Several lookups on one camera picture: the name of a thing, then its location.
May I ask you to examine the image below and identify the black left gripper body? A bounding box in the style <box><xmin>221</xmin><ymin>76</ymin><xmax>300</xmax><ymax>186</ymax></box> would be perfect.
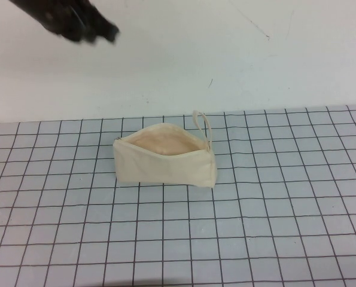
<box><xmin>39</xmin><ymin>0</ymin><xmax>98</xmax><ymax>39</ymax></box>

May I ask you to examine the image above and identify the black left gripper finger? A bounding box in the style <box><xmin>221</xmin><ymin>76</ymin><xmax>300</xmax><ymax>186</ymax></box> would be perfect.
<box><xmin>87</xmin><ymin>3</ymin><xmax>121</xmax><ymax>43</ymax></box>
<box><xmin>60</xmin><ymin>30</ymin><xmax>100</xmax><ymax>46</ymax></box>

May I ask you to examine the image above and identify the cream fabric zipper pencil case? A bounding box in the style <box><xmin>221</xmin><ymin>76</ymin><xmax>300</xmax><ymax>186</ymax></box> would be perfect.
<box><xmin>112</xmin><ymin>109</ymin><xmax>218</xmax><ymax>190</ymax></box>

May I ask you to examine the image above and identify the grey grid pattern table mat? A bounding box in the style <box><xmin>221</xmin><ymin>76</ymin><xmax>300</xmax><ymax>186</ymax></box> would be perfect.
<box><xmin>0</xmin><ymin>103</ymin><xmax>356</xmax><ymax>287</ymax></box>

